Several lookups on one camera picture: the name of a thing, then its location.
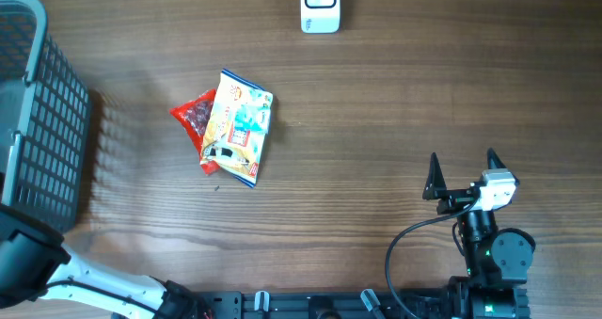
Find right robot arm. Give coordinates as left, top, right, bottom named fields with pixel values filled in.
left=422, top=149, right=536, bottom=319

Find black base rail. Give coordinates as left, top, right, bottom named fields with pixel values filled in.
left=111, top=288, right=531, bottom=319

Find yellow wet wipes pack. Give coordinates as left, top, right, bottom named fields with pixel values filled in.
left=202, top=69, right=274, bottom=188

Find white barcode scanner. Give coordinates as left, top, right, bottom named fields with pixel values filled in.
left=300, top=0, right=341, bottom=34

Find green tissue pack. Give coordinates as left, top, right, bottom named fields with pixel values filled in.
left=234, top=104, right=271, bottom=135

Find grey plastic basket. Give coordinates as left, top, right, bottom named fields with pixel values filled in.
left=1, top=0, right=92, bottom=232

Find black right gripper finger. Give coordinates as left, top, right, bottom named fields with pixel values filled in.
left=486, top=148, right=520, bottom=185
left=422, top=152, right=448, bottom=200

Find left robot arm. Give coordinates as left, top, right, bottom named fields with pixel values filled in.
left=1, top=203, right=214, bottom=318

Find black camera cable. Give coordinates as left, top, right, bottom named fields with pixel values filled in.
left=384, top=199, right=481, bottom=319

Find red candy bag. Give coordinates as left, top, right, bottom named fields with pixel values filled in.
left=169, top=88, right=219, bottom=175

